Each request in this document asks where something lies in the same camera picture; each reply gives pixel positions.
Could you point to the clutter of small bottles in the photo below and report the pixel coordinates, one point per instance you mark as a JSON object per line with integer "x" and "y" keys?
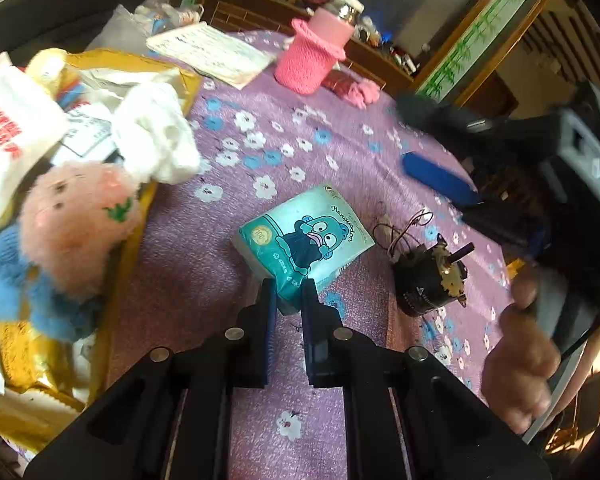
{"x": 395, "y": 55}

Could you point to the bottle in pink knitted sleeve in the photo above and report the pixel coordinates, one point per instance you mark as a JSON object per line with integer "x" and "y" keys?
{"x": 305, "y": 60}

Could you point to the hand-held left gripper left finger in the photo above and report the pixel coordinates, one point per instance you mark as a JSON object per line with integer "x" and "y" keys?
{"x": 268, "y": 330}

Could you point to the pink knitted cloth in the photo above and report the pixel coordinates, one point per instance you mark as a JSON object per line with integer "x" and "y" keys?
{"x": 365, "y": 94}

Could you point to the white printed plastic packet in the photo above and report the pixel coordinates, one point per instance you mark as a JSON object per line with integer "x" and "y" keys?
{"x": 90, "y": 130}

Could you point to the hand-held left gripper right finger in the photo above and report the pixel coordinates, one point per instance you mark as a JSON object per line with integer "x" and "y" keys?
{"x": 308, "y": 330}

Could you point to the white paper bag red print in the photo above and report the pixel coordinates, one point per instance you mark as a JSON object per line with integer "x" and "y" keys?
{"x": 25, "y": 125}

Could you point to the brown wooden cabinet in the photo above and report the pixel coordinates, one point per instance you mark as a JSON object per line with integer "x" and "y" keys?
{"x": 240, "y": 12}

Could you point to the plush doll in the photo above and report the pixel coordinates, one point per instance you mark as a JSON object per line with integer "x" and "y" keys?
{"x": 75, "y": 230}

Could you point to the translucent plastic bag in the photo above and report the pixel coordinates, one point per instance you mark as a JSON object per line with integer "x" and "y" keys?
{"x": 125, "y": 25}

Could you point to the person's right hand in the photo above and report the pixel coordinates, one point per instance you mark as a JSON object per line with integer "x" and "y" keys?
{"x": 517, "y": 365}

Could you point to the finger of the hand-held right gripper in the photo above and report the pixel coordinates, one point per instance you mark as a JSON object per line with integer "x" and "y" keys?
{"x": 437, "y": 180}
{"x": 505, "y": 232}

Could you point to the white fluffy cloth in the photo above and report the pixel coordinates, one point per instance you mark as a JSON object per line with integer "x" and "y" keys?
{"x": 155, "y": 130}

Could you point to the green bamboo painted panel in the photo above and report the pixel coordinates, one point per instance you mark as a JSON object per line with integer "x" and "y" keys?
{"x": 480, "y": 25}

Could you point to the black sofa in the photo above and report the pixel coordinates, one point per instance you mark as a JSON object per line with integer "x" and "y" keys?
{"x": 70, "y": 10}

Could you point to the grey electric motor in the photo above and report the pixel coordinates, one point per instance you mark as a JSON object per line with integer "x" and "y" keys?
{"x": 422, "y": 280}

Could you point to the yellow fluffy cloth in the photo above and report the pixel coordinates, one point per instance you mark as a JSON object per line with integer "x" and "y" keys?
{"x": 47, "y": 62}

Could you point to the teal cartoon tissue pack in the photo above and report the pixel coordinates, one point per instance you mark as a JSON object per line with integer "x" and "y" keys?
{"x": 305, "y": 240}

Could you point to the purple floral tablecloth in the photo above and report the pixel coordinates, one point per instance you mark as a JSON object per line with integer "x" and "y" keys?
{"x": 290, "y": 125}

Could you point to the white printed papers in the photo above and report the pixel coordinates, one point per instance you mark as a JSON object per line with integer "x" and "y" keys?
{"x": 210, "y": 52}

